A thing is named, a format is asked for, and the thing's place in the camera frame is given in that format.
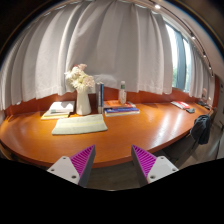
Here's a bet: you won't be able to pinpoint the white left curtain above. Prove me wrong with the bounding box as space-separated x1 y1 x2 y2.
0 0 173 110

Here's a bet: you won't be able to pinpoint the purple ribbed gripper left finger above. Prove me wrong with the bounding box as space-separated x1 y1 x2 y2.
48 145 96 187

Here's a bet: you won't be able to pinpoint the clear plastic water bottle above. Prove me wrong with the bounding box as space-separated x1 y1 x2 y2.
119 81 126 105

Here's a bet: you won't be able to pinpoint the yellow book under open book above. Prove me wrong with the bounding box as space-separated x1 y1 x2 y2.
41 111 69 120

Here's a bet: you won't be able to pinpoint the blue flat book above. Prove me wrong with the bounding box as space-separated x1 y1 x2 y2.
104 107 140 117

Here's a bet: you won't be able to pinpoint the red book far right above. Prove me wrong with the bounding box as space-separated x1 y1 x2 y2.
171 101 190 110

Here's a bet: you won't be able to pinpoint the open white book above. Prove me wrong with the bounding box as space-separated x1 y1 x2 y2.
49 101 75 113

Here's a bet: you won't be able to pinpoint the white right curtain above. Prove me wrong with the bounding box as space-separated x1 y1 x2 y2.
189 44 214 100

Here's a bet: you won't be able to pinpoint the white curtain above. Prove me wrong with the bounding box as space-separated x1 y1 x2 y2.
0 0 173 110
189 44 214 100

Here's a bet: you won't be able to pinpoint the window with dark frame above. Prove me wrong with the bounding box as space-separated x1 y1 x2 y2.
166 24 191 92

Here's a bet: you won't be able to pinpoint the upright white blue books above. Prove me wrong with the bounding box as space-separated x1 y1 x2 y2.
96 82 104 114

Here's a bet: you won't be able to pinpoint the pale green folded towel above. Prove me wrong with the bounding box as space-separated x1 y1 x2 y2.
52 114 107 135

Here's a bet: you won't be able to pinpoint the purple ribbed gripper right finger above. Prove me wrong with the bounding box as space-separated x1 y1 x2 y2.
131 145 178 187

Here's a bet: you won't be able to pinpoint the orange flat book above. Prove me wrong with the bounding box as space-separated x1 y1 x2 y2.
103 100 136 108

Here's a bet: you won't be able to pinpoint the white pink flower bouquet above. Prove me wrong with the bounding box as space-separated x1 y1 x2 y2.
65 64 95 90

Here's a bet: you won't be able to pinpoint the small dark object on desk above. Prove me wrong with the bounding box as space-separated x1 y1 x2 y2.
186 108 195 114

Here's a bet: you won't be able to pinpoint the white ceramic vase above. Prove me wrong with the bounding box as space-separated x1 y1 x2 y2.
76 88 91 115

